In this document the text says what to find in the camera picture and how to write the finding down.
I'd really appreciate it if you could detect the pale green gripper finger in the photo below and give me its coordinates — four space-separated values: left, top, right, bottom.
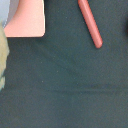
0 23 9 90

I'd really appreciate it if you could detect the red-brown toy sausage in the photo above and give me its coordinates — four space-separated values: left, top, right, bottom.
78 0 103 48

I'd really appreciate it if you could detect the pink stove board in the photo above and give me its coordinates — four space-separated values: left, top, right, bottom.
5 0 45 37

